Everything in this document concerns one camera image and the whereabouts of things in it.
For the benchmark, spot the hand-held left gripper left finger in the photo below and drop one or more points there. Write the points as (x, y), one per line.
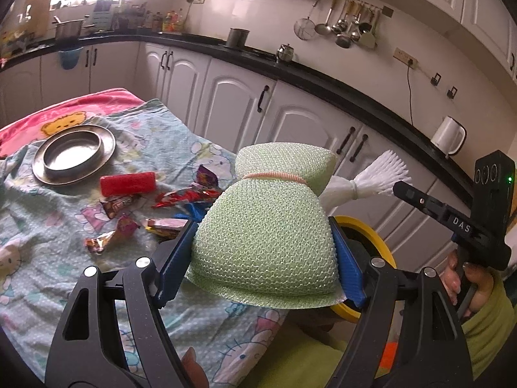
(177, 258)

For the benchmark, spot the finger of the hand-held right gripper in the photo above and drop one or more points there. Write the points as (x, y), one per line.
(428, 204)

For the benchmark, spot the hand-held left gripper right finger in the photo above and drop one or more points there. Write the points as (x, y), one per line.
(349, 266)

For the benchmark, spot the brown yellow wrapper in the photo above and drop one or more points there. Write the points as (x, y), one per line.
(165, 226)

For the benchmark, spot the yellow rimmed black bin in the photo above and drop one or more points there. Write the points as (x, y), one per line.
(357, 223)

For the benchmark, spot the green mesh sponge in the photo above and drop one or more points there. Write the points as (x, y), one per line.
(266, 230)

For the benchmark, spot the person's right forearm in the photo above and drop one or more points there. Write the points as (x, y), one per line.
(492, 331)

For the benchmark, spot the person's right hand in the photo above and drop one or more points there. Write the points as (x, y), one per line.
(480, 291)

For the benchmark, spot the blue wrapper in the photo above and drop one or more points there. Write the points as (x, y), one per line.
(193, 210)

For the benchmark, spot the white plastic brush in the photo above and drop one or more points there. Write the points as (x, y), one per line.
(375, 178)

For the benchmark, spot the pink wrapper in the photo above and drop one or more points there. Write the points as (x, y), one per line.
(127, 226)

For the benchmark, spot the red foil wrapper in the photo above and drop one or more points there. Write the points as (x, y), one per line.
(181, 196)

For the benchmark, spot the white electric kettle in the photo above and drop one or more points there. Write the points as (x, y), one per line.
(446, 135)

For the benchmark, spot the brown candy wrapper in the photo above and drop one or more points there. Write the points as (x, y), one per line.
(119, 205)

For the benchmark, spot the gold orange wrapper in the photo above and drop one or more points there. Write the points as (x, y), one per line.
(99, 243)

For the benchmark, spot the purple wrapper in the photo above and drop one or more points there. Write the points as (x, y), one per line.
(206, 176)

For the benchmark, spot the red packet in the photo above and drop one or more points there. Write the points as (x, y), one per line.
(127, 184)

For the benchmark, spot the orange cloth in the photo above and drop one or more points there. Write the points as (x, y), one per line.
(391, 357)

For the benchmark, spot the person's green clothing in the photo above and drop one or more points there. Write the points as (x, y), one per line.
(299, 355)

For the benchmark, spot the steel plate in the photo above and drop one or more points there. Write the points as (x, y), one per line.
(106, 155)

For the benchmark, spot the light blue cartoon blanket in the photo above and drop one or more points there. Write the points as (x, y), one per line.
(60, 210)

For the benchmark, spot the steel bowl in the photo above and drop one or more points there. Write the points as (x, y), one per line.
(68, 153)

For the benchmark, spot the black countertop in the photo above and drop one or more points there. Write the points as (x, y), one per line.
(323, 79)

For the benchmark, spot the white lower cabinets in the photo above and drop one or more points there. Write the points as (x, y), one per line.
(230, 97)

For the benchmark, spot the pink blanket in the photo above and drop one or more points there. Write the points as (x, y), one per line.
(60, 109)

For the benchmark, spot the row of hanging steel utensils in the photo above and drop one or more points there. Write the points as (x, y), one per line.
(343, 28)

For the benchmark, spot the steel teapot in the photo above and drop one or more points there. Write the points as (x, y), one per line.
(284, 53)

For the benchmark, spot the hanging steel strainer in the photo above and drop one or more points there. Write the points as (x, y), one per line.
(305, 29)

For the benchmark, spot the blue hanging bin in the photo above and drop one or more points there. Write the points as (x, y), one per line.
(70, 57)

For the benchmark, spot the tall steel pot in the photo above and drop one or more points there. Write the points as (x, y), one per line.
(237, 38)

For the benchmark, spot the row of bottles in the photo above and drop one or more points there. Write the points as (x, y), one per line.
(169, 20)

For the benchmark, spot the teal storage box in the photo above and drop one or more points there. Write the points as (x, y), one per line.
(101, 16)

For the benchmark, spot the large steel pot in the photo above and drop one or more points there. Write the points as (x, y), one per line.
(68, 28)

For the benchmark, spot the wooden cutting board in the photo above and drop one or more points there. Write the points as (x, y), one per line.
(40, 8)

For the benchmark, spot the black wall hook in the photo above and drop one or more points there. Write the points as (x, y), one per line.
(436, 79)
(452, 91)

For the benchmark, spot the wall socket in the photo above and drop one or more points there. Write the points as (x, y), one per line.
(406, 56)

